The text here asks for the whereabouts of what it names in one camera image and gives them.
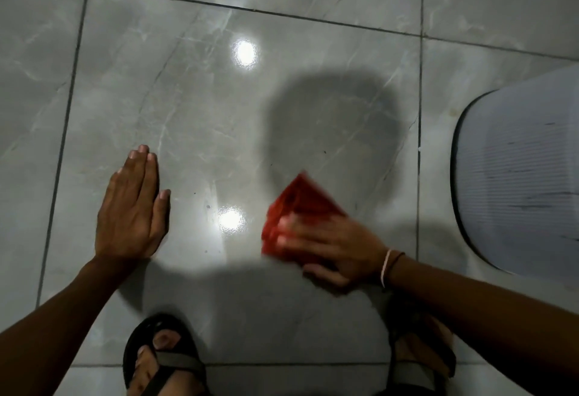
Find person's right foot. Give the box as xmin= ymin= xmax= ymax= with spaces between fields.
xmin=393 ymin=314 xmax=454 ymax=396

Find black left sandal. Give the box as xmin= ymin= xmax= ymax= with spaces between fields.
xmin=122 ymin=313 xmax=210 ymax=396

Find black right sandal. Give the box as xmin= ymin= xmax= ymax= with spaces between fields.
xmin=385 ymin=300 xmax=458 ymax=396

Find person's right forearm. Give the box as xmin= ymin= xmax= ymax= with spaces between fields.
xmin=388 ymin=254 xmax=579 ymax=396

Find white and orange plastic basin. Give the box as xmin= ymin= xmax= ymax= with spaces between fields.
xmin=450 ymin=63 xmax=579 ymax=288

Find black sandal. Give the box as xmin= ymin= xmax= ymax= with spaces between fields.
xmin=122 ymin=313 xmax=210 ymax=396
xmin=385 ymin=300 xmax=458 ymax=396

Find dark cord bracelet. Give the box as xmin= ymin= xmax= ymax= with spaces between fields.
xmin=385 ymin=251 xmax=407 ymax=280

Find person's foot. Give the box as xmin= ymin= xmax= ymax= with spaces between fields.
xmin=128 ymin=330 xmax=207 ymax=396
xmin=393 ymin=314 xmax=454 ymax=396

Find person's left hand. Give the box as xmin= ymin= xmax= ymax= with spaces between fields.
xmin=93 ymin=144 xmax=172 ymax=270

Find red cleaning cloth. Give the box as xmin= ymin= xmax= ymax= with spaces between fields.
xmin=261 ymin=172 xmax=349 ymax=270

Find person's left foot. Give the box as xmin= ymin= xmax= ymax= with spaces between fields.
xmin=128 ymin=330 xmax=207 ymax=396

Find white bracelet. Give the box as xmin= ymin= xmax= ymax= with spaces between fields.
xmin=379 ymin=248 xmax=394 ymax=289

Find person's left forearm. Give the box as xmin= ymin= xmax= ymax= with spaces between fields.
xmin=0 ymin=255 xmax=136 ymax=396

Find person's right hand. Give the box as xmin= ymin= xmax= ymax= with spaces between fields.
xmin=276 ymin=212 xmax=390 ymax=288

